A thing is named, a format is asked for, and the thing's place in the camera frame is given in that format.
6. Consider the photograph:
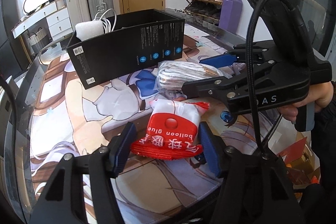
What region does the red white balloon glue bag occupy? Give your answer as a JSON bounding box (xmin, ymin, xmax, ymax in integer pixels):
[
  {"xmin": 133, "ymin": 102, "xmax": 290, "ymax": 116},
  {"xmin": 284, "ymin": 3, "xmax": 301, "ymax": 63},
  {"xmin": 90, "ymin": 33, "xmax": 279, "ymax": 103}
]
[{"xmin": 130, "ymin": 99, "xmax": 210, "ymax": 160}]

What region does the bagged striped cotton rope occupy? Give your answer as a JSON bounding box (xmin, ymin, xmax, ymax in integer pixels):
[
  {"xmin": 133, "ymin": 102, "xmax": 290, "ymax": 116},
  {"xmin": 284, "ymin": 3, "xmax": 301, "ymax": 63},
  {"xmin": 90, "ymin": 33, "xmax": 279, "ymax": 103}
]
[{"xmin": 153, "ymin": 60, "xmax": 232, "ymax": 92}]

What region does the white foam block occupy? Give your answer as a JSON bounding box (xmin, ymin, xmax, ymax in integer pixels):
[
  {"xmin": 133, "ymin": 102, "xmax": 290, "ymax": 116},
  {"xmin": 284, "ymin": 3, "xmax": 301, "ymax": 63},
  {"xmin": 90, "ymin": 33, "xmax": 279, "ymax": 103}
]
[{"xmin": 75, "ymin": 20, "xmax": 104, "ymax": 41}]

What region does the white cable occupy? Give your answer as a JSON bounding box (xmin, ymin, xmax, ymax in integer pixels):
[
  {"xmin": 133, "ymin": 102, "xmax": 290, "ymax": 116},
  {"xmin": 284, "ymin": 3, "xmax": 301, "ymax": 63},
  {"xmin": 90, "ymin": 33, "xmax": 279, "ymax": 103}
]
[{"xmin": 93, "ymin": 8, "xmax": 117, "ymax": 34}]

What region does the person right hand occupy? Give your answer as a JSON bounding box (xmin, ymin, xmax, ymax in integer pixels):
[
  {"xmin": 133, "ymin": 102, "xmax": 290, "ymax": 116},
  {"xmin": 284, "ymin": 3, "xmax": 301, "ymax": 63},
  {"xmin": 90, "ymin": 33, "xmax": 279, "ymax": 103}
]
[{"xmin": 277, "ymin": 80, "xmax": 334, "ymax": 122}]

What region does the purple bag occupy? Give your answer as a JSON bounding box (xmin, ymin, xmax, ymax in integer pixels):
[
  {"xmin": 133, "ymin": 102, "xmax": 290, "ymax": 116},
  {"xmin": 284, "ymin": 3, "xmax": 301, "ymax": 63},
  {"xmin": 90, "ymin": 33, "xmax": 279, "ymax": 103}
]
[{"xmin": 219, "ymin": 0, "xmax": 243, "ymax": 34}]

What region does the black cardboard box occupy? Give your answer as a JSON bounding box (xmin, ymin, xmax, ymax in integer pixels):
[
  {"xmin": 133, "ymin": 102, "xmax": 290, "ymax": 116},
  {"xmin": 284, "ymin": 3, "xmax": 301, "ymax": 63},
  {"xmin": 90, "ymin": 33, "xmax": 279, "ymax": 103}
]
[{"xmin": 67, "ymin": 9, "xmax": 185, "ymax": 89}]

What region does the woven laundry basket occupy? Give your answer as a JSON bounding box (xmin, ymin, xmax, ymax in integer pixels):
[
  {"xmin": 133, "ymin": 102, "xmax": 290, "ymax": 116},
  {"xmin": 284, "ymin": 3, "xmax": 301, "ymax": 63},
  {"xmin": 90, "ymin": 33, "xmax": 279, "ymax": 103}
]
[{"xmin": 28, "ymin": 27, "xmax": 51, "ymax": 54}]

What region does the black refrigerator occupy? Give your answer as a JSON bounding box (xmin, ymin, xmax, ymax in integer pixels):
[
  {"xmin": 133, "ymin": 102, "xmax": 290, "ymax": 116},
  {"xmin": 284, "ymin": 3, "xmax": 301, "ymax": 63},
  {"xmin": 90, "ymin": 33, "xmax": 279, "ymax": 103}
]
[{"xmin": 0, "ymin": 0, "xmax": 30, "ymax": 79}]

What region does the silver suitcase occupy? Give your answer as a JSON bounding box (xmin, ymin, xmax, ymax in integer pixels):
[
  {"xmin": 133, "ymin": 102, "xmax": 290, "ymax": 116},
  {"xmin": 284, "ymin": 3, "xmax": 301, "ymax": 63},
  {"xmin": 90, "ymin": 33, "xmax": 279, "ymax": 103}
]
[{"xmin": 86, "ymin": 0, "xmax": 114, "ymax": 19}]

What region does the white drawer desk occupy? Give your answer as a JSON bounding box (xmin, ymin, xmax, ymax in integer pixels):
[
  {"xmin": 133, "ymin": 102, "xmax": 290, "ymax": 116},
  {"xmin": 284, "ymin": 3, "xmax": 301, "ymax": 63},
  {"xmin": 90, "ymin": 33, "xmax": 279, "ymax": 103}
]
[{"xmin": 12, "ymin": 0, "xmax": 73, "ymax": 40}]

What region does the white suitcase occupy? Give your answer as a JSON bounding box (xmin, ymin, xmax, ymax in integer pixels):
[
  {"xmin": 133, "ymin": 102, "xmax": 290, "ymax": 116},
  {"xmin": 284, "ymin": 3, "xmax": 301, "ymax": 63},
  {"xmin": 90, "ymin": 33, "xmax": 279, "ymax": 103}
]
[{"xmin": 66, "ymin": 0, "xmax": 91, "ymax": 28}]

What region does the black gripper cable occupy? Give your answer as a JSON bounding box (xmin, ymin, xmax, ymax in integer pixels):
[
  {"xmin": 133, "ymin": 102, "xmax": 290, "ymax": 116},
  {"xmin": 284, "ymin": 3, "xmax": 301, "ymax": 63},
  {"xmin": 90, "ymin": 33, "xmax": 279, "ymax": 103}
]
[{"xmin": 245, "ymin": 0, "xmax": 297, "ymax": 159}]

